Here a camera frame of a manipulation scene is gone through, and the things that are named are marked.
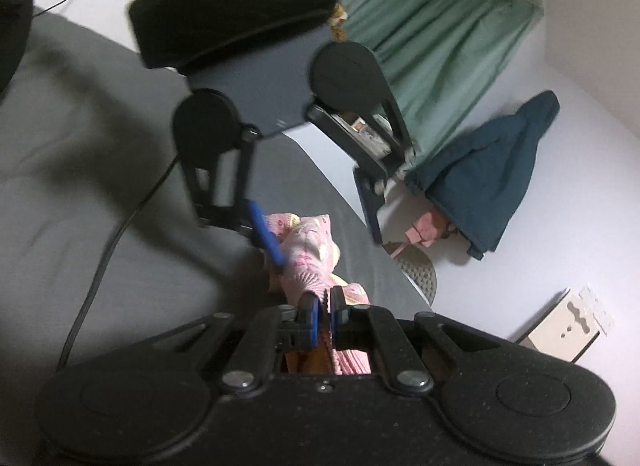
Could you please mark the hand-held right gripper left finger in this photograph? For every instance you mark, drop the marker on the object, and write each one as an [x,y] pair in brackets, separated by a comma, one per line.
[309,321]

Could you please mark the round grey fan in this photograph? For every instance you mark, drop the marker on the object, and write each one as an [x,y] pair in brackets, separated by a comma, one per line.
[422,276]

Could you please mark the clear plastic hanger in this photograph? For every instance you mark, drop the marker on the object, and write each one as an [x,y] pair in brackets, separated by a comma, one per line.
[597,306]

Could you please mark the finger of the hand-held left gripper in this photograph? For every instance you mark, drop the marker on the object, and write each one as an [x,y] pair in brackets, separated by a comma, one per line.
[267,236]
[369,206]

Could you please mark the dark teal jacket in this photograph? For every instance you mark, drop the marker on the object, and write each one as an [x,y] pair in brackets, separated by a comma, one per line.
[480,175]

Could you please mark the green curtain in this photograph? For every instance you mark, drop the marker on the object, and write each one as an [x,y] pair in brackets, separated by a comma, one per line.
[430,35]

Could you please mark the pink yellow knitted sweater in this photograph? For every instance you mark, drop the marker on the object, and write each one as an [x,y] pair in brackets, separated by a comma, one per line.
[307,246]

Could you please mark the white black chair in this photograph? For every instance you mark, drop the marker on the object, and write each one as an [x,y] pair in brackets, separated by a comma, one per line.
[555,328]

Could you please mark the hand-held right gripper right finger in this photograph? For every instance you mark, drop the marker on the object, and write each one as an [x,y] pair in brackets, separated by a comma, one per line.
[340,321]

